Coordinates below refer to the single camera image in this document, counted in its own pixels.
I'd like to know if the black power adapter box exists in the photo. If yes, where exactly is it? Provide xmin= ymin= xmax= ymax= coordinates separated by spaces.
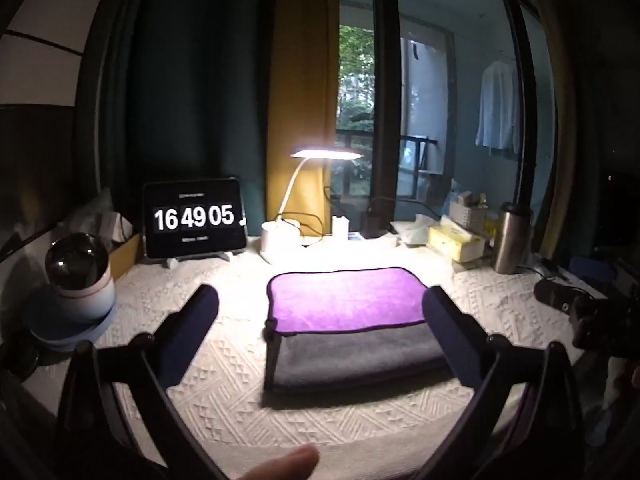
xmin=361 ymin=205 xmax=396 ymax=240

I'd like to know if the hanging white shirt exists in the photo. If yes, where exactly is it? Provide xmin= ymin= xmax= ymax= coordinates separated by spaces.
xmin=475 ymin=57 xmax=524 ymax=157

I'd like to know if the white woven basket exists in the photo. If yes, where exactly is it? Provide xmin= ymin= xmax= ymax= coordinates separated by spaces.
xmin=448 ymin=191 xmax=489 ymax=233

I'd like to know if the dark window frame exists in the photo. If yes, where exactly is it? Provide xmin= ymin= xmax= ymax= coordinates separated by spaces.
xmin=371 ymin=0 xmax=407 ymax=211

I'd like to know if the round white camera device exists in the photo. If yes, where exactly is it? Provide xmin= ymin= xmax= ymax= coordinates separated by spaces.
xmin=44 ymin=232 xmax=117 ymax=324

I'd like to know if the grey towel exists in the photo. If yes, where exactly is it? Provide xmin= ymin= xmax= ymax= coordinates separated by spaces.
xmin=262 ymin=316 xmax=454 ymax=395

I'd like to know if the yellow curtain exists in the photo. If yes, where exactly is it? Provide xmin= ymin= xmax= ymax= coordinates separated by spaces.
xmin=265 ymin=0 xmax=342 ymax=237

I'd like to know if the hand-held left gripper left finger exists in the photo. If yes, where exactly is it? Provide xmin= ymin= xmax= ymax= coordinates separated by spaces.
xmin=56 ymin=284 xmax=227 ymax=480

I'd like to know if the cardboard box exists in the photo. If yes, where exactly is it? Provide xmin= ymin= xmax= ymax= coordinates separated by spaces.
xmin=107 ymin=232 xmax=141 ymax=281

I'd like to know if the yellow tissue box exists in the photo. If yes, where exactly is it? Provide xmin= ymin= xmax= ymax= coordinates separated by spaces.
xmin=427 ymin=225 xmax=488 ymax=263

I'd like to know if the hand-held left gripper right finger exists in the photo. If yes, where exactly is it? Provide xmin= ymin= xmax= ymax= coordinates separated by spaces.
xmin=419 ymin=285 xmax=587 ymax=480

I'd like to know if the white tissue pack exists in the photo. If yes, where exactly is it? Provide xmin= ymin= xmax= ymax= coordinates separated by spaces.
xmin=392 ymin=214 xmax=439 ymax=247

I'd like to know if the cream textured table cloth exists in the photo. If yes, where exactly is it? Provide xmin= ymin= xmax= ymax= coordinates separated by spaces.
xmin=30 ymin=244 xmax=596 ymax=463

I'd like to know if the purple towel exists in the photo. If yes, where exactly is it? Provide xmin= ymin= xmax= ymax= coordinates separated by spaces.
xmin=266 ymin=266 xmax=430 ymax=337

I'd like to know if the stainless steel tumbler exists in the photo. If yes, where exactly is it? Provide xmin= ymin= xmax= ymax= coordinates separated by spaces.
xmin=492 ymin=202 xmax=534 ymax=275

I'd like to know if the white desk lamp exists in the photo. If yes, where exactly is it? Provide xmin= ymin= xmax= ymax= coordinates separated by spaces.
xmin=260 ymin=147 xmax=363 ymax=265

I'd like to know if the white tablet stand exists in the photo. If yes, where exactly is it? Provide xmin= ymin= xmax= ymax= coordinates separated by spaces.
xmin=162 ymin=250 xmax=236 ymax=269

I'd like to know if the dark green curtain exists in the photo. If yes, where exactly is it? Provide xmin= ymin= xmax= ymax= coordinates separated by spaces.
xmin=95 ymin=0 xmax=281 ymax=223

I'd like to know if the balcony railing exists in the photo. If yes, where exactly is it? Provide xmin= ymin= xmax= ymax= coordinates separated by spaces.
xmin=334 ymin=127 xmax=439 ymax=197

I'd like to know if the black tablet showing clock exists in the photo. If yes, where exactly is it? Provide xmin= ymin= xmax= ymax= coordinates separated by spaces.
xmin=141 ymin=177 xmax=249 ymax=260

